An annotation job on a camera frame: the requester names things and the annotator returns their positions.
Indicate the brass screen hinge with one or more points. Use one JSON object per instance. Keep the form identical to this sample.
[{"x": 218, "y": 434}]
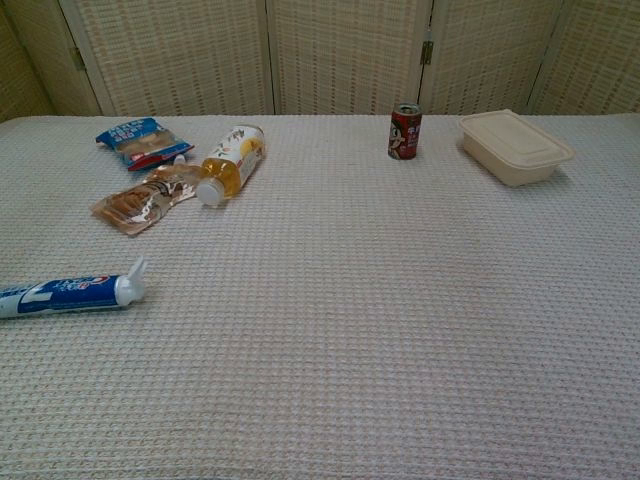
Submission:
[{"x": 426, "y": 52}]

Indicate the red drink can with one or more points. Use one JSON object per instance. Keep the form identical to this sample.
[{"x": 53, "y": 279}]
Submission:
[{"x": 405, "y": 135}]

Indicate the clear brown snack pouch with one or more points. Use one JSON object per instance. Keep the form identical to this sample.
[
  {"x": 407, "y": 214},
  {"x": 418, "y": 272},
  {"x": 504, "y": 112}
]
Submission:
[{"x": 135, "y": 202}]

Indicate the yellow tea bottle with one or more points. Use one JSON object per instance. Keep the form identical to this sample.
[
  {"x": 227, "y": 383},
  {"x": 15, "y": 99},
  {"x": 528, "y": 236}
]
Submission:
[{"x": 231, "y": 167}]

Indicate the white woven tablecloth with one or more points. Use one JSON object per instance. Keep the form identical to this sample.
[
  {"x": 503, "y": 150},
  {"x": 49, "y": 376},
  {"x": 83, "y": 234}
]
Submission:
[{"x": 350, "y": 310}]

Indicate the blue snack bag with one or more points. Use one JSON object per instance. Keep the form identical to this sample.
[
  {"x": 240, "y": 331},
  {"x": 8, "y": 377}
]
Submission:
[{"x": 134, "y": 140}]

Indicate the blue white toothpaste tube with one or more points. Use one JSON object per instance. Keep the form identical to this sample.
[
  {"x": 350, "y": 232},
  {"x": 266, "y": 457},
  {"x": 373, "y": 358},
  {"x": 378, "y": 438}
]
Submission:
[{"x": 75, "y": 296}]

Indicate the beige lidded food box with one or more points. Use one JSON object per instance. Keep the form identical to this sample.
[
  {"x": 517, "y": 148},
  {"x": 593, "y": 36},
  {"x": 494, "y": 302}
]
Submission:
[{"x": 510, "y": 145}]

